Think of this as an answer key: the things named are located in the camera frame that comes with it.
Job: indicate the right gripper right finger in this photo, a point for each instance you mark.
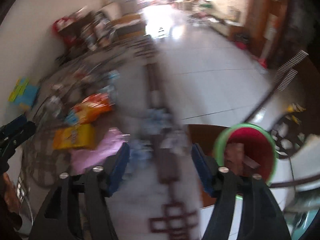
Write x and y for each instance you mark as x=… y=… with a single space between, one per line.
x=261 y=216

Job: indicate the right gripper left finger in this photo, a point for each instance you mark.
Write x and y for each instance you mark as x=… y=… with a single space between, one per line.
x=59 y=215

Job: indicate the orange yellow snack bag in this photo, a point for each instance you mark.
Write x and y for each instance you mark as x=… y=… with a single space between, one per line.
x=75 y=137

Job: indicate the orange blue snack wrapper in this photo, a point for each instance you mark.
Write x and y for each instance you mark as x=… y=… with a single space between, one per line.
x=89 y=109

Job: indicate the pink plastic bag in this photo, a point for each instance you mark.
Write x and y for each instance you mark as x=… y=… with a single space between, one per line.
x=83 y=159

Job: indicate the red green trash bin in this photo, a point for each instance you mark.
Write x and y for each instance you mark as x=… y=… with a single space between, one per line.
x=259 y=148

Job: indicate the person's left hand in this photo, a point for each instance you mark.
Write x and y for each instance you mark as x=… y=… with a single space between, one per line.
x=8 y=192

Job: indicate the carved wooden chair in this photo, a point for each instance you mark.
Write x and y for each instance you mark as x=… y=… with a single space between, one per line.
x=296 y=178

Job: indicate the red jacket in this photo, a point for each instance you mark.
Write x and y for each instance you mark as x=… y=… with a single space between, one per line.
x=61 y=24

